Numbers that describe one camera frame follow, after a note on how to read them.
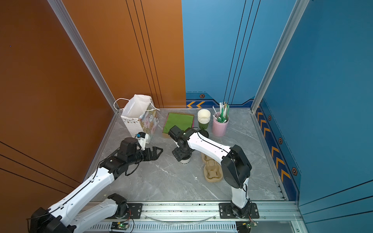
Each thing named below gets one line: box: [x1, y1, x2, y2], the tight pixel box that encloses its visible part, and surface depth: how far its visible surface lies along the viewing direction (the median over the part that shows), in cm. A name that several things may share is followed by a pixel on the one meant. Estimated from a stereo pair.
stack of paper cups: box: [197, 108, 212, 131], surface depth 100 cm
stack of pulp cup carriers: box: [201, 152, 223, 183], surface depth 85 cm
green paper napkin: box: [163, 112, 194, 134], surface depth 111 cm
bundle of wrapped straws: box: [217, 101, 230, 123], surface depth 95 cm
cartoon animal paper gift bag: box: [120, 94, 159, 145], surface depth 92 cm
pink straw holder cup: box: [212, 111, 230, 137], surface depth 100 cm
